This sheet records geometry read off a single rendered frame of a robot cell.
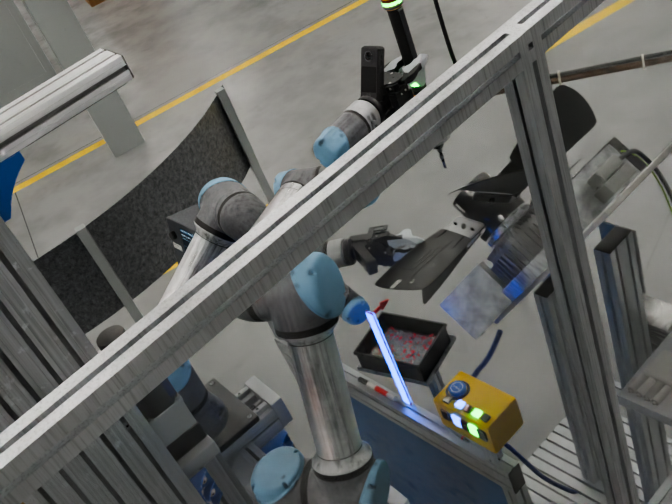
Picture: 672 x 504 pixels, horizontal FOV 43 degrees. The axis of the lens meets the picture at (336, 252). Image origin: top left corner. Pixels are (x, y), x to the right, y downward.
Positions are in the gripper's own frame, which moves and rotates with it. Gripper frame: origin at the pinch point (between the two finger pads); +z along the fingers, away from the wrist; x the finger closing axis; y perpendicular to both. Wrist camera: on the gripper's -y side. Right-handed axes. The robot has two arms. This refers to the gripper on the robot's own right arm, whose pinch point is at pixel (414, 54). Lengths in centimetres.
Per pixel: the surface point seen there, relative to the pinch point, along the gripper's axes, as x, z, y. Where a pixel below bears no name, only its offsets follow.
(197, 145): -176, 52, 79
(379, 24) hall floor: -289, 313, 166
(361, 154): 58, -82, -38
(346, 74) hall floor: -271, 246, 166
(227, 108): -183, 80, 79
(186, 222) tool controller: -79, -26, 42
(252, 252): 57, -98, -38
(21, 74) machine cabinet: -564, 178, 135
